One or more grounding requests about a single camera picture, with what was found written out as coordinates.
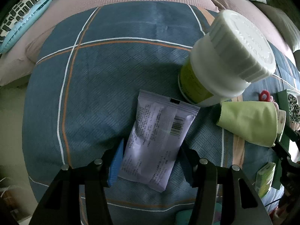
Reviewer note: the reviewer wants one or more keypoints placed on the red pink pipe-cleaner flower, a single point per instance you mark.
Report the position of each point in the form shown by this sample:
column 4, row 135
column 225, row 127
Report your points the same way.
column 260, row 95

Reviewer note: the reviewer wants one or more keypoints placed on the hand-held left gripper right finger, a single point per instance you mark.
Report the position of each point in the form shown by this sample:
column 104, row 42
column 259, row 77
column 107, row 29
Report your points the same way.
column 188, row 168

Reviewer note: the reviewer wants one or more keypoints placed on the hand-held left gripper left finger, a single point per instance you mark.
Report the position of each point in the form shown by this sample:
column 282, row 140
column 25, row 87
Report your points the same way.
column 116, row 166

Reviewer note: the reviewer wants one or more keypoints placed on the white pill bottle green label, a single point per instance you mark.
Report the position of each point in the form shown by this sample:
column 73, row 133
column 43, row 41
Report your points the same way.
column 225, row 51

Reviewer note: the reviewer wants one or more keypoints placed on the white tray with green rim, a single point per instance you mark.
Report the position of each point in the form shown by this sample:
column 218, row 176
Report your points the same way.
column 282, row 100

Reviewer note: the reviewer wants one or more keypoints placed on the purple wet wipes packet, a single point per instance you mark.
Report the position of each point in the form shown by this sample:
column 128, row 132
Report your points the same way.
column 152, row 140

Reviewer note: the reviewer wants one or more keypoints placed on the blue plaid blanket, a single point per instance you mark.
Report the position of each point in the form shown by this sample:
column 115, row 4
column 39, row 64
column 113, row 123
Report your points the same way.
column 93, row 86

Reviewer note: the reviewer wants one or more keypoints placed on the patterned blue pouch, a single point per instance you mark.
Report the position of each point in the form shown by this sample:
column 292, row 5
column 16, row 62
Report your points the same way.
column 23, row 16

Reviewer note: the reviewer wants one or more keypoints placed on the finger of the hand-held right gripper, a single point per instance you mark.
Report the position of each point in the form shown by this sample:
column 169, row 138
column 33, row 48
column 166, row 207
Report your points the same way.
column 284, row 151

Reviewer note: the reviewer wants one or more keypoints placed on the green tissue pack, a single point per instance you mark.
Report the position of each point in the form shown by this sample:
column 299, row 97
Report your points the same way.
column 264, row 180

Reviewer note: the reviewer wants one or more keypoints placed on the leopard print scrunchie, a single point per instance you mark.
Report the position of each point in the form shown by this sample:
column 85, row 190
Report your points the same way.
column 295, row 107

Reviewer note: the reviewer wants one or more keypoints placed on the light green cloth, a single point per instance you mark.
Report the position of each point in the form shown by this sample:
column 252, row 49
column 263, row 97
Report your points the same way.
column 248, row 119

